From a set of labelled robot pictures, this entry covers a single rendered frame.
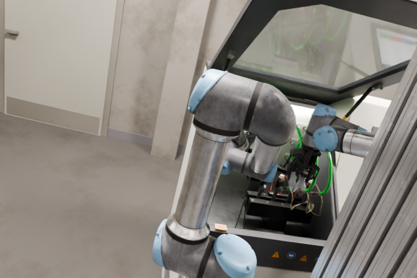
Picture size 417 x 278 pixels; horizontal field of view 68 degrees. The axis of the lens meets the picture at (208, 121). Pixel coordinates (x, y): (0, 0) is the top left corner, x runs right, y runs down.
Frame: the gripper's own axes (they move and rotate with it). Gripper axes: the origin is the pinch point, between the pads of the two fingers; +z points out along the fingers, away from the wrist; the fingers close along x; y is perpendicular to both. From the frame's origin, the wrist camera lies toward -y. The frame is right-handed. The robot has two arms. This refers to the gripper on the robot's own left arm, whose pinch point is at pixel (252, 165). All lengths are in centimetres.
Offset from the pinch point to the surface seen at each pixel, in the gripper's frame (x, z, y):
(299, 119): 6, 28, -45
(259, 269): 8.3, 32.6, 34.9
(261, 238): 8.7, 18.1, 24.6
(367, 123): 40, 24, -47
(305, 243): 25.0, 28.9, 18.1
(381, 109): 45, 22, -55
